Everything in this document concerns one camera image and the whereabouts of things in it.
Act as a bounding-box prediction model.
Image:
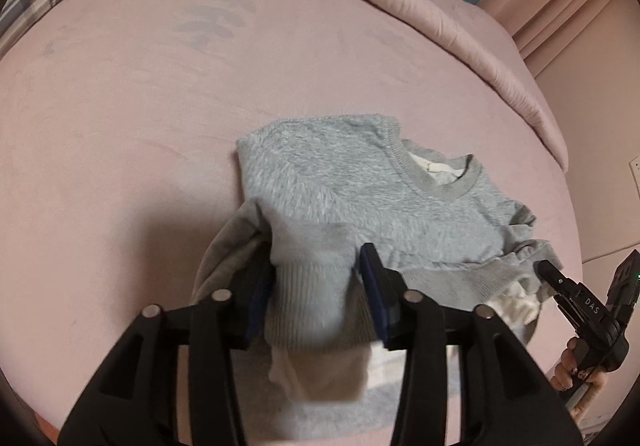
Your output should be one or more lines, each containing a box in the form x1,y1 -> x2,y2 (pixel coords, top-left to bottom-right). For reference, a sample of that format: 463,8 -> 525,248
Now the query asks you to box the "grey sweatshirt with white lining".
193,116 -> 555,440

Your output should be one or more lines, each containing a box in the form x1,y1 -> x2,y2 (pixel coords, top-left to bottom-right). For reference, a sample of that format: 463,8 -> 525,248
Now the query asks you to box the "person's right hand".
549,338 -> 608,423

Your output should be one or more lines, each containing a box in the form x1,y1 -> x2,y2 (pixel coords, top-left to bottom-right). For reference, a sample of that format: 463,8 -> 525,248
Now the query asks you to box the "pink bed sheet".
1,0 -> 582,426

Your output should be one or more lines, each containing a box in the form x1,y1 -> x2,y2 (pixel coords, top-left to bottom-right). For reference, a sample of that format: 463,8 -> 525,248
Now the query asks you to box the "white wall outlet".
629,157 -> 640,195

